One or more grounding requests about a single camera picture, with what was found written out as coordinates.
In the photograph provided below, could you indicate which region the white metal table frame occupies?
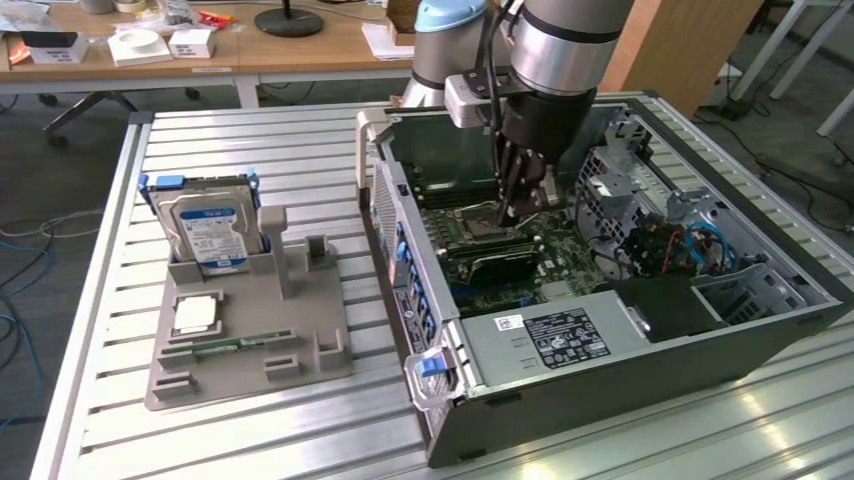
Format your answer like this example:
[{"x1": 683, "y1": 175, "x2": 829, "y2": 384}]
[{"x1": 729, "y1": 0, "x2": 854, "y2": 137}]

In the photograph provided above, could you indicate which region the brown cardboard box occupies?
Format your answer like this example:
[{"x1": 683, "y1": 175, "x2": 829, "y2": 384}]
[{"x1": 385, "y1": 0, "x2": 420, "y2": 34}]

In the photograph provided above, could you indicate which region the silver CPU chip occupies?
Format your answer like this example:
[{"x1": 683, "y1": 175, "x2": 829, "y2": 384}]
[{"x1": 170, "y1": 295, "x2": 225, "y2": 335}]

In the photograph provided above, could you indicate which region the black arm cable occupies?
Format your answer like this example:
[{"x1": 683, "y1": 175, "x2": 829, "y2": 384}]
[{"x1": 479, "y1": 0, "x2": 529, "y2": 169}]

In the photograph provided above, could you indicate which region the silver drive cage bracket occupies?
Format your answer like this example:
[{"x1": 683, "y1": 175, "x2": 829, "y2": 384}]
[{"x1": 689, "y1": 262, "x2": 808, "y2": 326}]

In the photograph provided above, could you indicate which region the white round-hole dispenser box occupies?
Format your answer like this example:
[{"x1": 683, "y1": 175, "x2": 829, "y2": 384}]
[{"x1": 106, "y1": 28, "x2": 174, "y2": 68}]

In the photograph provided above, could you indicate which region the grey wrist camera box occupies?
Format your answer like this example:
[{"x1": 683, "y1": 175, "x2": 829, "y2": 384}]
[{"x1": 444, "y1": 69, "x2": 516, "y2": 129}]

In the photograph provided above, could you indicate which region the blue wire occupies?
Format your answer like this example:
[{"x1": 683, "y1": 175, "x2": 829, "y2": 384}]
[{"x1": 684, "y1": 219, "x2": 739, "y2": 275}]

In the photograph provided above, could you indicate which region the green motherboard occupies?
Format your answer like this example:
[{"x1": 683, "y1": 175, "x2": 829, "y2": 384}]
[{"x1": 398, "y1": 164, "x2": 612, "y2": 317}]

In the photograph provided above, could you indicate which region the grey plastic parts rack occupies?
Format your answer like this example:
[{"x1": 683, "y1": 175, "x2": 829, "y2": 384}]
[{"x1": 142, "y1": 203, "x2": 354, "y2": 412}]

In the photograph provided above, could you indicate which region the hard disk in blue caddy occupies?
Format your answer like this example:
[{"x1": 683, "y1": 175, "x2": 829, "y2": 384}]
[{"x1": 136, "y1": 169, "x2": 268, "y2": 278}]

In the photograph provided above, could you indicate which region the black chair base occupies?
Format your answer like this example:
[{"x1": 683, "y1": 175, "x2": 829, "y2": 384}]
[{"x1": 42, "y1": 88, "x2": 202, "y2": 149}]

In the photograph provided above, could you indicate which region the blue release latch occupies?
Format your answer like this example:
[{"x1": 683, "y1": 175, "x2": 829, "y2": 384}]
[{"x1": 412, "y1": 349, "x2": 447, "y2": 380}]

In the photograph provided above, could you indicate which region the grey power supply unit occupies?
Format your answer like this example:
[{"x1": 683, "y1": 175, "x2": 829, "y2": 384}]
[{"x1": 456, "y1": 290, "x2": 652, "y2": 389}]

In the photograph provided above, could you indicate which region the open dark grey PC case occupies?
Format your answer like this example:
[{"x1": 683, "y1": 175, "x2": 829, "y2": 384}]
[{"x1": 354, "y1": 94, "x2": 854, "y2": 470}]

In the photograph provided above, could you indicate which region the black graphics card silver bracket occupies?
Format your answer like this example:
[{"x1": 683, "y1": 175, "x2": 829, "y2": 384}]
[{"x1": 438, "y1": 247, "x2": 540, "y2": 287}]

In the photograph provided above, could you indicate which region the white floor cable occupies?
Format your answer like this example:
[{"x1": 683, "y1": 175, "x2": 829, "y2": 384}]
[{"x1": 0, "y1": 208, "x2": 102, "y2": 239}]

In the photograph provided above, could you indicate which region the green RAM stick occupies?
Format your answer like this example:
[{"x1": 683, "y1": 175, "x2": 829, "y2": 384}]
[{"x1": 158, "y1": 329, "x2": 294, "y2": 357}]

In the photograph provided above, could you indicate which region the black round lamp base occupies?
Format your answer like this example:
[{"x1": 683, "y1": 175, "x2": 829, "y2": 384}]
[{"x1": 253, "y1": 0, "x2": 325, "y2": 38}]

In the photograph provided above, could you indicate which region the small white printed box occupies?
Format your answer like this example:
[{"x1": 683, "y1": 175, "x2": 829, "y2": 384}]
[{"x1": 166, "y1": 28, "x2": 217, "y2": 59}]

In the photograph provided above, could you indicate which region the black floor power box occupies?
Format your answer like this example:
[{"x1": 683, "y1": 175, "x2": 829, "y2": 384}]
[{"x1": 716, "y1": 99, "x2": 756, "y2": 122}]

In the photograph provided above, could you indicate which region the blue floor cable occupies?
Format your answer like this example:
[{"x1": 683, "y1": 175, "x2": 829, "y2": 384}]
[{"x1": 0, "y1": 239, "x2": 52, "y2": 427}]

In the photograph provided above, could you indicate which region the white box with black lid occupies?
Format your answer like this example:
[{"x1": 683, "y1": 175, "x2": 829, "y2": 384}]
[{"x1": 18, "y1": 30, "x2": 90, "y2": 66}]

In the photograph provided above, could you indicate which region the stack of white papers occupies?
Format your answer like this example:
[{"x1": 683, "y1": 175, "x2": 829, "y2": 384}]
[{"x1": 361, "y1": 22, "x2": 416, "y2": 62}]

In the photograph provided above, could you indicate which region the red wire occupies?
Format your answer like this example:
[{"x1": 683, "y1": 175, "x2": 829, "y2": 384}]
[{"x1": 656, "y1": 224, "x2": 692, "y2": 275}]

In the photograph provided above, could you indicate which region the perforated metal disk bay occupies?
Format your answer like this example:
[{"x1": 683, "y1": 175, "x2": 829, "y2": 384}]
[{"x1": 571, "y1": 144, "x2": 675, "y2": 251}]

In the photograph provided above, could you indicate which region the CPU socket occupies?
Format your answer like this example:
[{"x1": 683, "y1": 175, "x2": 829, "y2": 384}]
[{"x1": 452, "y1": 203, "x2": 519, "y2": 246}]

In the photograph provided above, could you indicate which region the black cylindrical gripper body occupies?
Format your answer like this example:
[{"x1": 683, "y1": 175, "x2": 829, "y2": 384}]
[{"x1": 497, "y1": 88, "x2": 599, "y2": 167}]

